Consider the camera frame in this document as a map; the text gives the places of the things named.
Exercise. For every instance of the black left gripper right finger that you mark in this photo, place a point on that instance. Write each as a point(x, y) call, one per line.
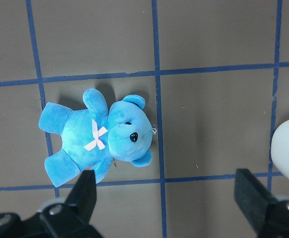
point(268, 215)

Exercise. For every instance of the blue teddy bear plush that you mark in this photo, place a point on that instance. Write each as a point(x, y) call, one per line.
point(95, 136)

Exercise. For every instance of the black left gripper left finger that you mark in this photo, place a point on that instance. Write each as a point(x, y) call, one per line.
point(58, 218)

